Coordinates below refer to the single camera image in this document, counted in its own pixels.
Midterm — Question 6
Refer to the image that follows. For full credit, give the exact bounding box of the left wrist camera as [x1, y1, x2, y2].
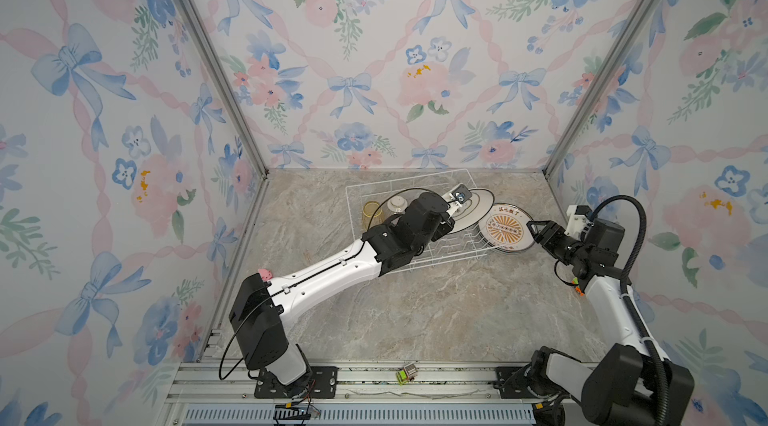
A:
[450, 184, 473, 205]

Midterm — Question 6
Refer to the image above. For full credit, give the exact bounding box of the aluminium front rail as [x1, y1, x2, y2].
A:
[161, 359, 679, 426]

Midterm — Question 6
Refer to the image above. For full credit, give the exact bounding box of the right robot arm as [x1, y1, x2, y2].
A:
[521, 213, 694, 425]

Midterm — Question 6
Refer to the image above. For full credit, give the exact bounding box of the yellow glass cup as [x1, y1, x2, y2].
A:
[362, 201, 384, 232]

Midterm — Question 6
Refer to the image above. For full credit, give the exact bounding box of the aluminium corner post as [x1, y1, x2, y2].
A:
[543, 0, 661, 180]
[174, 0, 268, 180]

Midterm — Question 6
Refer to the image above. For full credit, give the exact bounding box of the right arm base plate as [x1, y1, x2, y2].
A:
[493, 365, 540, 399]

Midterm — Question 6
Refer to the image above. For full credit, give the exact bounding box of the right aluminium corner post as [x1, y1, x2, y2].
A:
[543, 0, 661, 180]

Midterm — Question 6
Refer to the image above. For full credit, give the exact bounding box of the white plate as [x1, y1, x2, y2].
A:
[451, 188, 495, 234]

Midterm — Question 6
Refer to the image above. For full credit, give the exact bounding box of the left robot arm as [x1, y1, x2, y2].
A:
[228, 184, 473, 395]

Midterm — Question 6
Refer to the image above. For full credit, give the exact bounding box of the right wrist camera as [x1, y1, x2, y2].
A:
[565, 205, 592, 240]

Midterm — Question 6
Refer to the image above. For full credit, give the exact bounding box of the white wire dish rack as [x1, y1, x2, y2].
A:
[345, 168, 494, 273]

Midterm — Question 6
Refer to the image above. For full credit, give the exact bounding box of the plate with orange pattern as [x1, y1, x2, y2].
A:
[478, 203, 534, 253]

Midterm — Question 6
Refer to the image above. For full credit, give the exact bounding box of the pink pig toy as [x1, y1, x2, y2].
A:
[258, 269, 273, 281]

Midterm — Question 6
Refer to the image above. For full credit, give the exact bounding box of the green yellow toy car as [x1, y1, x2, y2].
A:
[396, 363, 418, 385]

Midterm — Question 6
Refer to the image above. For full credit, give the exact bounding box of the striped ceramic bowl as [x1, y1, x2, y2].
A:
[386, 195, 409, 214]

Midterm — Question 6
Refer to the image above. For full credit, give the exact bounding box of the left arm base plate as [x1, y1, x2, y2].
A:
[254, 366, 339, 399]

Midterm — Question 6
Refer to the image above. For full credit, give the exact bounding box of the left aluminium corner post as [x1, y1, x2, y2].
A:
[174, 0, 268, 180]

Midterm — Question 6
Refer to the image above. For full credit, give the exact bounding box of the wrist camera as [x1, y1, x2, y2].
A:
[565, 205, 592, 240]
[450, 184, 473, 205]

